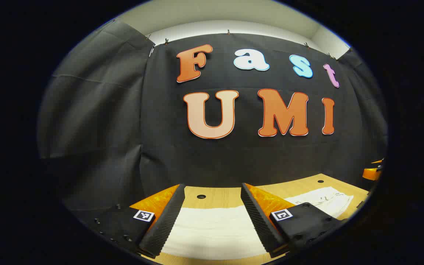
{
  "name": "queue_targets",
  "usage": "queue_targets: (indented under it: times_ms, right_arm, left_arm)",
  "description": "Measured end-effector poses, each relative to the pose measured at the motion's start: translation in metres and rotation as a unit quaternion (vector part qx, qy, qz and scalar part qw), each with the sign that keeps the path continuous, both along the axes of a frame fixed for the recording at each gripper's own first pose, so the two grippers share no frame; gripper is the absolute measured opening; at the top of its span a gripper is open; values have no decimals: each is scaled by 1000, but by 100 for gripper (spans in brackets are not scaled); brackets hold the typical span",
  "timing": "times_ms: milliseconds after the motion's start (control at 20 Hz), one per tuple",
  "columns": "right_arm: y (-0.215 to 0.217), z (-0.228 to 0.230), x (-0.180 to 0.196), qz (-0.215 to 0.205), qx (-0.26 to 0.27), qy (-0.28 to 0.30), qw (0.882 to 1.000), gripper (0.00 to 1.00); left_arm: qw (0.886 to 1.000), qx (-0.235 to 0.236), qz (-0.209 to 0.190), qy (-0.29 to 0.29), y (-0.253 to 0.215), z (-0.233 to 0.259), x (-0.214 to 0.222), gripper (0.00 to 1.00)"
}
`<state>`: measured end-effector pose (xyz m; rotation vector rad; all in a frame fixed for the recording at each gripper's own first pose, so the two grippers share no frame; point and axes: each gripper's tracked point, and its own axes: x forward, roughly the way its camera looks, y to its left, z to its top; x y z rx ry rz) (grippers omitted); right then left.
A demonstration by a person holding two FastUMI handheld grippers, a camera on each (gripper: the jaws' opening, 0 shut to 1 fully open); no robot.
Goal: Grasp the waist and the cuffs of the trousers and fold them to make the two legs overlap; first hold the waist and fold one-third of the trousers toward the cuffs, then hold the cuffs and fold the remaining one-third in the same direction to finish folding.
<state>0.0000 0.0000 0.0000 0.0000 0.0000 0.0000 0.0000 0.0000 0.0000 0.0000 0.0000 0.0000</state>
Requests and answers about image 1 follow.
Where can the black backdrop cloth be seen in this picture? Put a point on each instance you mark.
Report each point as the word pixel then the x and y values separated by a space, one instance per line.
pixel 160 147

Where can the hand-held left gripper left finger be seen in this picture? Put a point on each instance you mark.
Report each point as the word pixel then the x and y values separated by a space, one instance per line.
pixel 168 217

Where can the white jeans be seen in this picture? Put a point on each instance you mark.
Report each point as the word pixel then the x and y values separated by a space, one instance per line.
pixel 212 228

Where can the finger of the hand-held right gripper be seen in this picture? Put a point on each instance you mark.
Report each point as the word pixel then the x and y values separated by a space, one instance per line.
pixel 372 172

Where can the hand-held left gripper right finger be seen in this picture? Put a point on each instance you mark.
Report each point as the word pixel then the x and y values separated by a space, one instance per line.
pixel 258 221

